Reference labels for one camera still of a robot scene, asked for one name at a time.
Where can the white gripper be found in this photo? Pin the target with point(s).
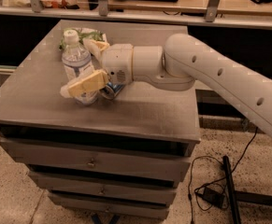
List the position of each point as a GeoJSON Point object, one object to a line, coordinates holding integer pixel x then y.
{"type": "Point", "coordinates": [117, 62]}

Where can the clear plastic water bottle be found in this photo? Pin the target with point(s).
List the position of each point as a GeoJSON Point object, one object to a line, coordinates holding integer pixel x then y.
{"type": "Point", "coordinates": [75, 57]}

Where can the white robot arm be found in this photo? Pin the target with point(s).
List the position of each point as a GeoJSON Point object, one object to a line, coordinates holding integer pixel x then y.
{"type": "Point", "coordinates": [175, 66]}

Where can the blue silver drink can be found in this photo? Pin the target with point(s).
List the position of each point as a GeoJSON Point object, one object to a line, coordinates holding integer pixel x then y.
{"type": "Point", "coordinates": [111, 91]}

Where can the green snack bag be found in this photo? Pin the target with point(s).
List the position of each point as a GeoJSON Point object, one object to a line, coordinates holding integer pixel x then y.
{"type": "Point", "coordinates": [87, 33]}

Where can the grey drawer cabinet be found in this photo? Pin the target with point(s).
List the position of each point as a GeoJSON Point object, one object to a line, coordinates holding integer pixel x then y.
{"type": "Point", "coordinates": [141, 119]}

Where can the top grey drawer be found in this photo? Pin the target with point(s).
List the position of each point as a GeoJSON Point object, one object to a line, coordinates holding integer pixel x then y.
{"type": "Point", "coordinates": [96, 159]}

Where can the grey drawer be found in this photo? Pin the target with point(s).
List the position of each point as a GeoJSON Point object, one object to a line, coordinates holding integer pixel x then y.
{"type": "Point", "coordinates": [96, 159]}
{"type": "Point", "coordinates": [104, 188]}
{"type": "Point", "coordinates": [108, 206]}

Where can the middle grey drawer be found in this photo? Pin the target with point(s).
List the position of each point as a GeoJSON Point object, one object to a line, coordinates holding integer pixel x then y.
{"type": "Point", "coordinates": [104, 188]}

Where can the bottom grey drawer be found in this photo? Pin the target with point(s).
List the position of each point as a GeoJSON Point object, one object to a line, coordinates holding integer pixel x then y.
{"type": "Point", "coordinates": [108, 206]}

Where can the black floor bar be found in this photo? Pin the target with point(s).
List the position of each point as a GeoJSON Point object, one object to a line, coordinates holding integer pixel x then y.
{"type": "Point", "coordinates": [231, 190]}

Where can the black power adapter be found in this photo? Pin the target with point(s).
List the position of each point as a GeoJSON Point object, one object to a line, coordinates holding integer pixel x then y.
{"type": "Point", "coordinates": [213, 197]}

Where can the metal railing frame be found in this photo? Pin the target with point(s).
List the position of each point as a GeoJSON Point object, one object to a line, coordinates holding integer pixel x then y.
{"type": "Point", "coordinates": [221, 13]}

